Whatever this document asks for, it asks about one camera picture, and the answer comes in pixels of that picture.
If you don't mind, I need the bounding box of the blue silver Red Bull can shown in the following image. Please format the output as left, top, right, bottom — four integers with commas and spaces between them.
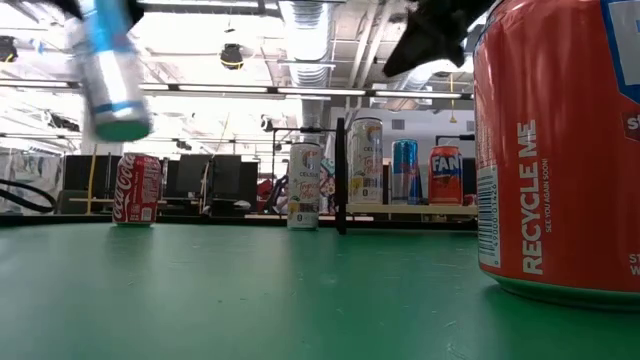
391, 138, 421, 206
64, 0, 154, 143

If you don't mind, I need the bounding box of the red Fanta can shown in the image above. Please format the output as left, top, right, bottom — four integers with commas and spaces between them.
427, 144, 465, 207
472, 0, 640, 314

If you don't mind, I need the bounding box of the tall white Celsius can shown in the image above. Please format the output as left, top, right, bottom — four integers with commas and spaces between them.
287, 142, 323, 231
348, 117, 385, 205

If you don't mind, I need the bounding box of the red Coca-Cola can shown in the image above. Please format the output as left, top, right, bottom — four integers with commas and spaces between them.
111, 152, 163, 227

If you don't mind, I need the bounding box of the black ceiling device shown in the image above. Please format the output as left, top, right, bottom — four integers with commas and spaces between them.
0, 35, 19, 64

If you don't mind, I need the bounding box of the white column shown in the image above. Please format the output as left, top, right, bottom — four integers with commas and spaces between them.
79, 141, 125, 157

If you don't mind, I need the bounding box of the black computer monitor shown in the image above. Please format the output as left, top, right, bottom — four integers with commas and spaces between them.
175, 153, 212, 197
63, 154, 124, 194
212, 153, 260, 211

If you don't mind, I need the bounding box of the colourful patterned panel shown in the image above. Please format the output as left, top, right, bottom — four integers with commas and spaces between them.
319, 157, 337, 214

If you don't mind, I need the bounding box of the red bag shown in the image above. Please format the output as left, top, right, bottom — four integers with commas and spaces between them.
256, 178, 276, 214

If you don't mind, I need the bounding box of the green table mat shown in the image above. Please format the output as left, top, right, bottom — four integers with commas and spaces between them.
0, 222, 640, 360

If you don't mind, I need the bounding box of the black overhead camera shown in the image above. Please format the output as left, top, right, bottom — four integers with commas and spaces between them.
219, 43, 245, 71

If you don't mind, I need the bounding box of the overhead frame light bar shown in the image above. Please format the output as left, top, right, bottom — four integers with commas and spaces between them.
0, 79, 475, 101

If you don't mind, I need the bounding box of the silver ventilation duct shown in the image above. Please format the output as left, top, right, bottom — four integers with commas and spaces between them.
279, 0, 334, 144

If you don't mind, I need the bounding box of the thin black metal rail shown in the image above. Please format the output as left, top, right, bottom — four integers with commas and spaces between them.
271, 126, 337, 174

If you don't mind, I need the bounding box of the yellow cable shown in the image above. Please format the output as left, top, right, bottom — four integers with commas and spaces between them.
87, 144, 99, 215

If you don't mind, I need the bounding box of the wooden shelf with black frame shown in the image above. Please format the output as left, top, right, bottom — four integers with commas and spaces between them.
333, 117, 479, 236

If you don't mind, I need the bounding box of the black cable loop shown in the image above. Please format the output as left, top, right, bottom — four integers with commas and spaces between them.
0, 178, 58, 215

